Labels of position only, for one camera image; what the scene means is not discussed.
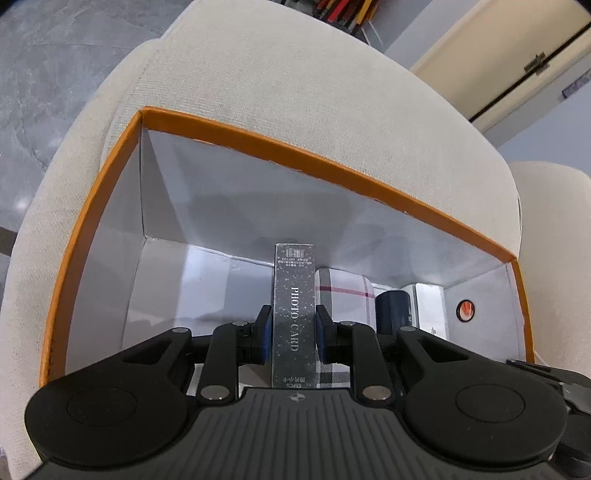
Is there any beige sofa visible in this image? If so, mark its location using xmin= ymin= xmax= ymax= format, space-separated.
xmin=0 ymin=0 xmax=591 ymax=480

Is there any long white box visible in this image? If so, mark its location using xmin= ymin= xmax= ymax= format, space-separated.
xmin=402 ymin=282 xmax=448 ymax=342

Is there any cream door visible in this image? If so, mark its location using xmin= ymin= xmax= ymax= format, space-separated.
xmin=409 ymin=0 xmax=591 ymax=136

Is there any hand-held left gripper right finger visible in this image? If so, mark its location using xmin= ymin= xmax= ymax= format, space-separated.
xmin=315 ymin=305 xmax=472 ymax=407

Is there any plaid case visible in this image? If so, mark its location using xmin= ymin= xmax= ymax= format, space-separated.
xmin=314 ymin=268 xmax=374 ymax=389

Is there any dark shampoo bottle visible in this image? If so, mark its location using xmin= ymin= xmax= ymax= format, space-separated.
xmin=375 ymin=290 xmax=413 ymax=335

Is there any orange cardboard box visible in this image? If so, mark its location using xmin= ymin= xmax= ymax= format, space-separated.
xmin=39 ymin=105 xmax=536 ymax=388

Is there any purple door sticker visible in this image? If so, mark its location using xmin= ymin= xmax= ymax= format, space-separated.
xmin=560 ymin=80 xmax=588 ymax=101

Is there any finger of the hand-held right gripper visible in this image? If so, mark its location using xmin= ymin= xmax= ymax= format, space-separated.
xmin=505 ymin=357 xmax=571 ymax=385

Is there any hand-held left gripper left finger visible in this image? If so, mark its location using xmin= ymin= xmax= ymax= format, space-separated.
xmin=115 ymin=305 xmax=273 ymax=407

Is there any dark photo card box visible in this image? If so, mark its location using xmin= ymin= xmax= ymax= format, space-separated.
xmin=272 ymin=242 xmax=318 ymax=391

